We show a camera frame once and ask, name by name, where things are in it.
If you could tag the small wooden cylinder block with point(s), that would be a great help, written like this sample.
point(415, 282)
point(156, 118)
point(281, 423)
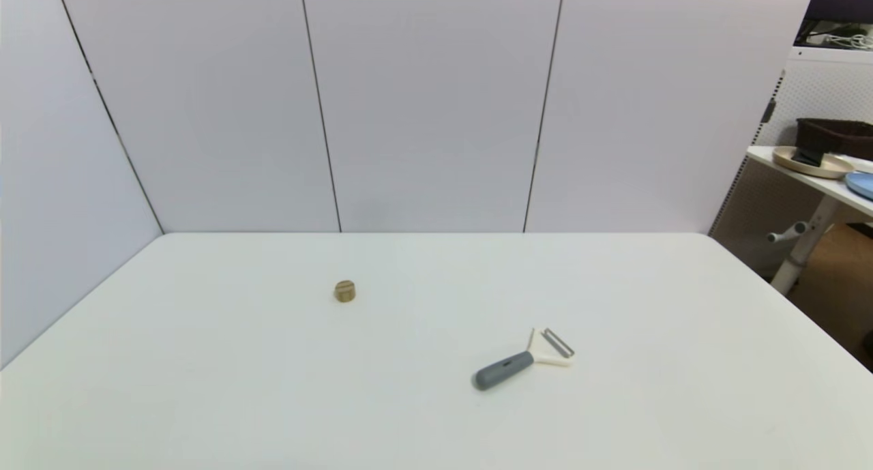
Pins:
point(344, 291)

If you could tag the black clip on pegboard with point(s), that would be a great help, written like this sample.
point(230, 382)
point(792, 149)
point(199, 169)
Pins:
point(769, 110)

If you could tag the white side table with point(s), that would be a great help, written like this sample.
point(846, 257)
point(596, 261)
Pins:
point(811, 214)

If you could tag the small black object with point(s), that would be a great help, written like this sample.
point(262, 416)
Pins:
point(809, 156)

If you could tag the beige round plate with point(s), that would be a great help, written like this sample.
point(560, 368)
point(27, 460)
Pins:
point(837, 167)

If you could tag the white perforated chair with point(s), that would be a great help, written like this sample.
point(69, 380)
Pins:
point(818, 88)

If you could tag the dark brown basket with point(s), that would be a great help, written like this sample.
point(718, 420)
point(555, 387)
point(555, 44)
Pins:
point(842, 134)

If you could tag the blue plate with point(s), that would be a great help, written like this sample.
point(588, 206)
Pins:
point(862, 183)

